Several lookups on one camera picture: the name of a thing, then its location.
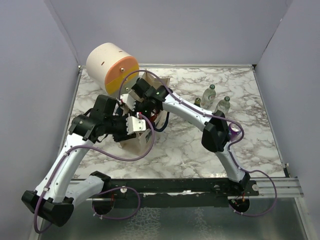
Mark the white round drawer box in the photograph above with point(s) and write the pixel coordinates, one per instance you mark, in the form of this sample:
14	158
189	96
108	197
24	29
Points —
111	68

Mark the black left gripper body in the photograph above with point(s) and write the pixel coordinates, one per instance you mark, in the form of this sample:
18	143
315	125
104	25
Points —
118	128

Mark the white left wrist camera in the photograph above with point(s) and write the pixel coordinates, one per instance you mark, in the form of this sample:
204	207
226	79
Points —
135	125

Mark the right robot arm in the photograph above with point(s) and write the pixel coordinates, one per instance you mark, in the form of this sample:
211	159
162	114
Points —
215	132

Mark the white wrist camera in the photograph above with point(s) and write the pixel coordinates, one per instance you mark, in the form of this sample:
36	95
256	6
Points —
129	101
135	125

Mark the red cola can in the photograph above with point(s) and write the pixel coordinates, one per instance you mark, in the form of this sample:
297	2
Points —
155	117

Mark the beige canvas tote bag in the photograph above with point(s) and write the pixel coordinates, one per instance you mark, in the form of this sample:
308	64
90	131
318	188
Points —
141	142

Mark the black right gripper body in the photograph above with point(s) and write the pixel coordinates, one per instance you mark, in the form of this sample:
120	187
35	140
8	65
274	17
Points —
143	107

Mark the green Perrier bottle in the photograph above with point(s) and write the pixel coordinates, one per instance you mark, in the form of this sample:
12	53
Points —
197	101

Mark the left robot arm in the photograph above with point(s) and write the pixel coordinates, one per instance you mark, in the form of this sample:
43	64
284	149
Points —
53	199

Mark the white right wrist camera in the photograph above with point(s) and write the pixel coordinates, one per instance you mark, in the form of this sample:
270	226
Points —
129	101

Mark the purple Fanta can tilted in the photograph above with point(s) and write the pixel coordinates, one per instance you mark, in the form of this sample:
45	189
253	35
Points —
234	132

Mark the clear chang bottle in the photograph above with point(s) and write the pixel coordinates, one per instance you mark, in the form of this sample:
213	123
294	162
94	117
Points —
223	105
208	97

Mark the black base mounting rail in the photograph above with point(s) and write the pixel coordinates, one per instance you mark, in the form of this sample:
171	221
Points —
170	192

